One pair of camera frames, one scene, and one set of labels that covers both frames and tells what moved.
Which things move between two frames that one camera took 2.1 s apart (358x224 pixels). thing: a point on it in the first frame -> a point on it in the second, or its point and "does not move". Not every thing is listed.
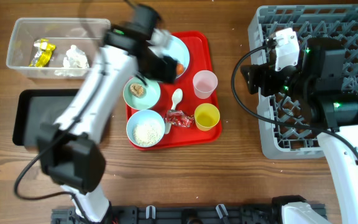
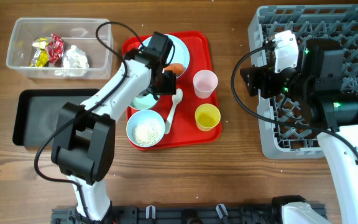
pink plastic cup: (204, 83) does not move
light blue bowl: (145, 127) does not move
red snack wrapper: (178, 118) -> (55, 49)
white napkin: (75, 63) does not move
